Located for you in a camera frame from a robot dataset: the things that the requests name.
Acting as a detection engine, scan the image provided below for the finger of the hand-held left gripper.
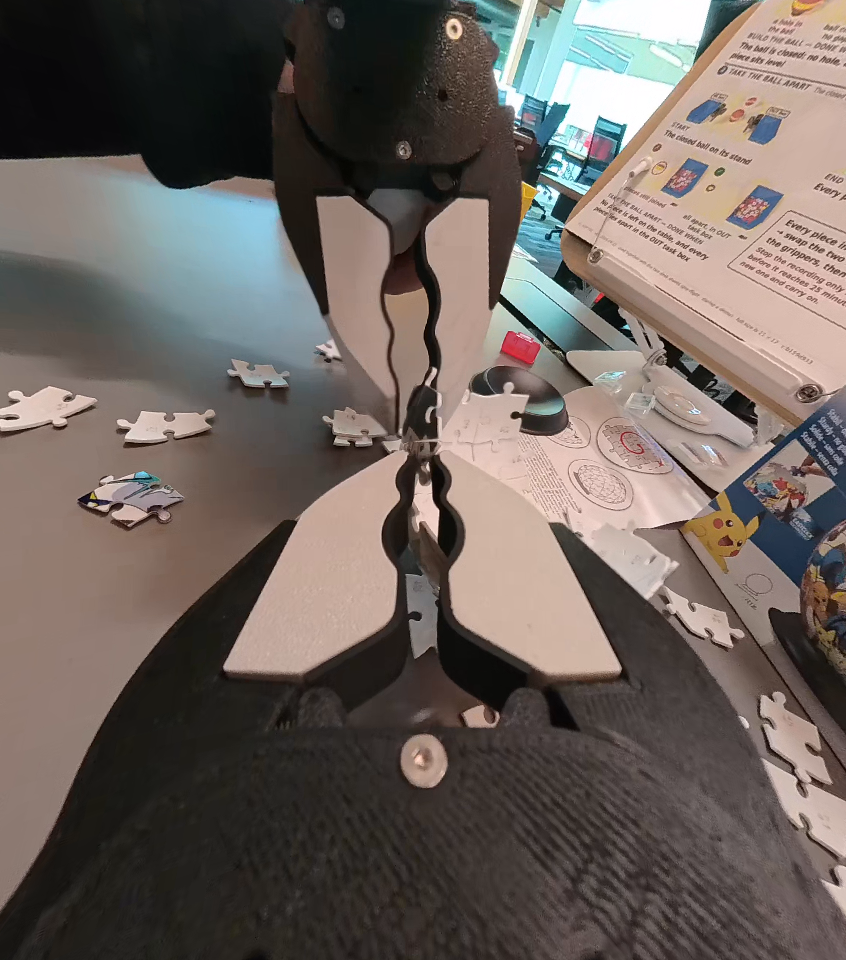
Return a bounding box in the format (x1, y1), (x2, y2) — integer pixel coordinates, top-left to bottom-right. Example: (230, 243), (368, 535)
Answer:
(315, 192), (402, 438)
(414, 197), (504, 400)

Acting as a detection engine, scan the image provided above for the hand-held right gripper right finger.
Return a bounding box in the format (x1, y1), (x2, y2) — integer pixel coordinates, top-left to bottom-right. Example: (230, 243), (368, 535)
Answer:
(429, 450), (624, 687)

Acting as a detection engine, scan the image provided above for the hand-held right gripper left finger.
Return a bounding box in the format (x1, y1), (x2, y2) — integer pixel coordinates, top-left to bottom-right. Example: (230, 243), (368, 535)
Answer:
(222, 452), (424, 685)

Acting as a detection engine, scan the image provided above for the person's left forearm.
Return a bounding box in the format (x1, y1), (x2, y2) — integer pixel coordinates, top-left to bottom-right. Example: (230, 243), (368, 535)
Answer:
(0, 0), (298, 190)

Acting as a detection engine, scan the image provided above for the black round ball stand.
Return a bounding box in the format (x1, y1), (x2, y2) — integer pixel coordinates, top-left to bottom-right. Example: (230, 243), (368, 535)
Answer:
(466, 364), (572, 438)

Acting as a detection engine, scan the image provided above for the colourful blue puzzle piece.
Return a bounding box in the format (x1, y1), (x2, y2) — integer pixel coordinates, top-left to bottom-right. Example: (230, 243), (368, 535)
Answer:
(76, 469), (187, 531)

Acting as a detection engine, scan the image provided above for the blue puzzle box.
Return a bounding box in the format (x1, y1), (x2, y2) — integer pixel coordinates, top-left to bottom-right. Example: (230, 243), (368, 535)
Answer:
(680, 339), (846, 843)

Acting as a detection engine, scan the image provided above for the dark adjacent table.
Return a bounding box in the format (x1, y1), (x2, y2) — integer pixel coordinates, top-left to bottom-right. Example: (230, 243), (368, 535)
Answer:
(500, 276), (639, 355)

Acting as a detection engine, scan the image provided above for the white instruction leaflet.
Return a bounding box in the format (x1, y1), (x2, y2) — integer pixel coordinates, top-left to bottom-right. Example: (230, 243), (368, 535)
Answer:
(440, 381), (726, 531)

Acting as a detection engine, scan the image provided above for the flat clear plastic clip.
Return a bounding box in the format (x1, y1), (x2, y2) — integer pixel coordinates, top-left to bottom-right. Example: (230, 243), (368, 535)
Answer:
(676, 441), (733, 471)

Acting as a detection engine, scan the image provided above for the wooden board with instruction sheet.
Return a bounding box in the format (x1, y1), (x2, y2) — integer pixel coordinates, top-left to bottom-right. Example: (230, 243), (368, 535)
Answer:
(558, 0), (846, 430)

